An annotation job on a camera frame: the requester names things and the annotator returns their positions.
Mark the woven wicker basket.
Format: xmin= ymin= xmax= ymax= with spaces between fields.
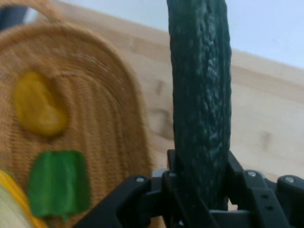
xmin=0 ymin=4 xmax=155 ymax=228

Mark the dark green cucumber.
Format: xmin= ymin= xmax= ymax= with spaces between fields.
xmin=166 ymin=0 xmax=233 ymax=211

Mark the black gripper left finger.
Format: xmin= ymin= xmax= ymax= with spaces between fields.
xmin=72 ymin=149 xmax=216 ymax=228

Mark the wooden cutting board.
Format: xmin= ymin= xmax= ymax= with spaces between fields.
xmin=35 ymin=1 xmax=304 ymax=211

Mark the green bell pepper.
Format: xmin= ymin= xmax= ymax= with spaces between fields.
xmin=27 ymin=150 xmax=92 ymax=223

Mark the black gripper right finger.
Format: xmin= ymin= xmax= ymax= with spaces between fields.
xmin=210 ymin=151 xmax=304 ymax=228

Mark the yellow corn cob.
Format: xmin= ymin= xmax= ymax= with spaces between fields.
xmin=0 ymin=168 xmax=48 ymax=228

